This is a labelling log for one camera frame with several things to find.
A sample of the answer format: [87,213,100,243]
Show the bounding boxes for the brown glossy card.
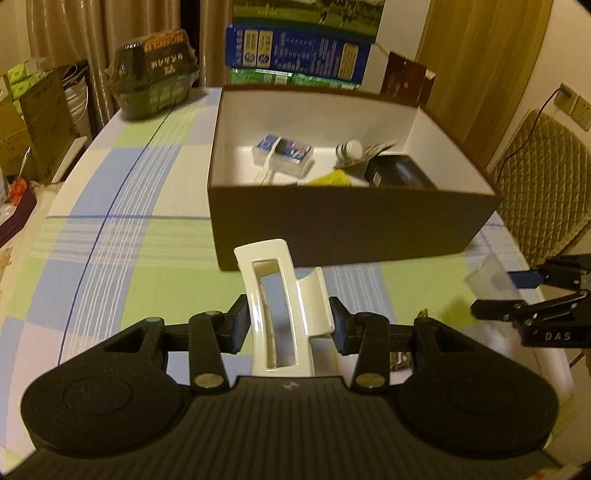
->
[381,52,437,110]

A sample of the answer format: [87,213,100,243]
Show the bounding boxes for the open cardboard carton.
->
[0,60,93,185]

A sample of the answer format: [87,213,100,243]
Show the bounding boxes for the green yellow snack packet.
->
[307,142,399,188]

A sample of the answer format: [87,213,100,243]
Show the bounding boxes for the dark instant noodle bowl pack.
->
[107,28,201,121]

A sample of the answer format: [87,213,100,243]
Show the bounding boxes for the small white green bottle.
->
[335,140,365,162]

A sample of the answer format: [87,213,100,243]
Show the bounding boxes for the beige curtain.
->
[0,0,232,139]

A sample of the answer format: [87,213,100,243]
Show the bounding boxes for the white hair claw clip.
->
[233,237,334,378]

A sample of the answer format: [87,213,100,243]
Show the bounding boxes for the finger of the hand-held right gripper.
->
[471,291,591,324]
[493,253,591,292]

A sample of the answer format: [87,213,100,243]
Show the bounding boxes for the blue dental floss pick box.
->
[252,134,315,178]

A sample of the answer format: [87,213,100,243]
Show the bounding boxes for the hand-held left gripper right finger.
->
[329,295,468,394]

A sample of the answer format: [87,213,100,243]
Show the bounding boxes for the blue printed carton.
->
[225,24,374,86]

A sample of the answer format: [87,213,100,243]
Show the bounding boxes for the white plastic stick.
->
[255,140,286,186]

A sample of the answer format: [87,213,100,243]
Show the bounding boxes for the clear plastic cup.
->
[464,255,514,302]

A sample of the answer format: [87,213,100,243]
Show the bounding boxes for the golden curtain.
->
[414,0,555,172]

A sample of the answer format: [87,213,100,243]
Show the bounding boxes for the quilted beige chair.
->
[489,108,591,265]

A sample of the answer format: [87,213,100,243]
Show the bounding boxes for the black power cable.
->
[501,88,563,172]

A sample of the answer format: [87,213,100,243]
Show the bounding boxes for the checked cloth covered desktop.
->
[0,85,578,462]

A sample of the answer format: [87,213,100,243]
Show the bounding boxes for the brown cardboard box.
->
[206,85,504,272]

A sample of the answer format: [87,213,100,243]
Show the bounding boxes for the wall outlet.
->
[554,83,588,117]

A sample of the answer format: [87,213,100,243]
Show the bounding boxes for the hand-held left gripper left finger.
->
[104,293,250,394]

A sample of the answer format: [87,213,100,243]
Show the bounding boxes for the maroon box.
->
[0,184,38,251]

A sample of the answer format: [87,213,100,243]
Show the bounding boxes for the green tissue packs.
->
[0,59,52,117]

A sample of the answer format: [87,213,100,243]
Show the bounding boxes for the green field print carton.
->
[231,0,386,37]

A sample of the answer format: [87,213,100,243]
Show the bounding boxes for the black box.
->
[365,154,438,190]

